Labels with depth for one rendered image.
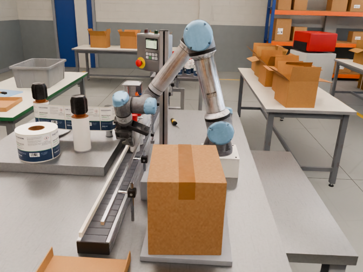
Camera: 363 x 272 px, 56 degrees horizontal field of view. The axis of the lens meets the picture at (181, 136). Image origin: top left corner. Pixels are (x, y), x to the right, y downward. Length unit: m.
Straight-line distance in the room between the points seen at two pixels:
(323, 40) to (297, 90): 3.95
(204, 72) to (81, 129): 0.74
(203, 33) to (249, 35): 8.04
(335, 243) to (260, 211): 0.30
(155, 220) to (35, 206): 0.62
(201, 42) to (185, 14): 7.91
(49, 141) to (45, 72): 1.97
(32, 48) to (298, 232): 9.53
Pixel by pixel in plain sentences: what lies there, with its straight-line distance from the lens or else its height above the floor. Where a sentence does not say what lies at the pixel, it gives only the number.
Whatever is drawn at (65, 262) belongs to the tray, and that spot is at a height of 0.83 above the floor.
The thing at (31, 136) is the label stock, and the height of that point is 1.02.
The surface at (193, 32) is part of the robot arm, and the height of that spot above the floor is 1.52.
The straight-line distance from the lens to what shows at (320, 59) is 7.11.
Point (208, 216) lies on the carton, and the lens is 1.09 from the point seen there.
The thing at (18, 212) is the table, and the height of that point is 0.83.
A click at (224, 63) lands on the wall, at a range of 9.43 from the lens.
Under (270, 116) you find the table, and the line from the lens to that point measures 3.20.
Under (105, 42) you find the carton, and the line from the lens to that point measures 7.40.
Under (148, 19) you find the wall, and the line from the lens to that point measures 9.38.
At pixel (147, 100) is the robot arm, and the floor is 1.22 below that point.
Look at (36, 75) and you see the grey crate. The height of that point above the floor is 0.94.
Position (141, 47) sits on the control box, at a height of 1.40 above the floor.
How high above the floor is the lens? 1.61
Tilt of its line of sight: 21 degrees down
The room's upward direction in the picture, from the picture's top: 1 degrees clockwise
